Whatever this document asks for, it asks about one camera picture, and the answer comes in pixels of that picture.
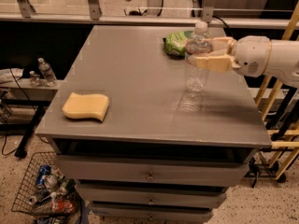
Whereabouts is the metal railing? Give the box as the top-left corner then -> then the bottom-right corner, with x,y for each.
0,0 -> 294,29

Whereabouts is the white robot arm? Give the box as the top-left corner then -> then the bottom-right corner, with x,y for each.
191,35 -> 299,88

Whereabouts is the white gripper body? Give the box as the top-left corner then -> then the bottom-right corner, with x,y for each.
231,35 -> 270,77

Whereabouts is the clear plastic water bottle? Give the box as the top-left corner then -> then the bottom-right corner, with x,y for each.
185,21 -> 213,91

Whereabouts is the grey side table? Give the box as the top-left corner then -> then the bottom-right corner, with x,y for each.
0,78 -> 61,159

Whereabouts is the blue soda can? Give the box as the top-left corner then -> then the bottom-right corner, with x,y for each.
36,165 -> 51,187

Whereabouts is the wire basket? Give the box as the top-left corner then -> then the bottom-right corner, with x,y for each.
11,152 -> 79,217

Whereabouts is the red soda can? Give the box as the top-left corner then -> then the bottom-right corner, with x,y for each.
52,199 -> 77,214

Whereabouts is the yellow sponge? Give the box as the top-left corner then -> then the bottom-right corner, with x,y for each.
62,92 -> 109,121

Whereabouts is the upright background water bottle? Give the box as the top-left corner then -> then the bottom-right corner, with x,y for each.
37,58 -> 57,87

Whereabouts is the green chip bag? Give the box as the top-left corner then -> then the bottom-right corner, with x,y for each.
163,31 -> 192,57

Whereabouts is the black cable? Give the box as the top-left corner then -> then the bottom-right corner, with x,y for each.
0,68 -> 36,157

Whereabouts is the grey drawer cabinet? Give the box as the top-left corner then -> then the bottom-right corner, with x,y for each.
36,25 -> 270,223

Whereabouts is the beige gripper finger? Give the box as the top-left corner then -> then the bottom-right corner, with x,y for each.
213,36 -> 236,54
191,55 -> 240,73

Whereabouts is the small background water bottle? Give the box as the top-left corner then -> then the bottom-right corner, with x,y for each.
30,71 -> 41,87

